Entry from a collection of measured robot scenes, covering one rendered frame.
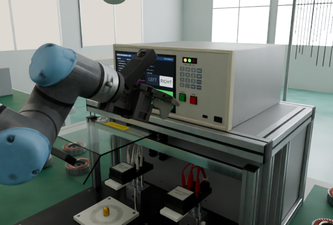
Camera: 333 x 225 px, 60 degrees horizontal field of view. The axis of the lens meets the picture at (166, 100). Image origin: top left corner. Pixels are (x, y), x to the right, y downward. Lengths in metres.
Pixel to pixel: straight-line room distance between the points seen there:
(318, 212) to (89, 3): 5.79
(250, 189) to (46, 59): 0.52
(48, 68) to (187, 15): 8.10
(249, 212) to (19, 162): 0.54
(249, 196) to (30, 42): 5.25
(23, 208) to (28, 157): 0.80
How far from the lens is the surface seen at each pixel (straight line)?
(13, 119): 0.44
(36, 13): 5.77
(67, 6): 6.09
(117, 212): 1.03
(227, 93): 0.73
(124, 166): 1.00
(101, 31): 6.52
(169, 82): 0.83
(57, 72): 0.50
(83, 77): 0.53
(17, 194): 1.30
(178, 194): 0.85
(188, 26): 8.51
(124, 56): 0.95
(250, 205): 0.75
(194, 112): 0.80
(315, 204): 1.23
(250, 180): 0.72
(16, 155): 0.41
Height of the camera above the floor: 1.37
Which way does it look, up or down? 14 degrees down
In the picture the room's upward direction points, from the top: straight up
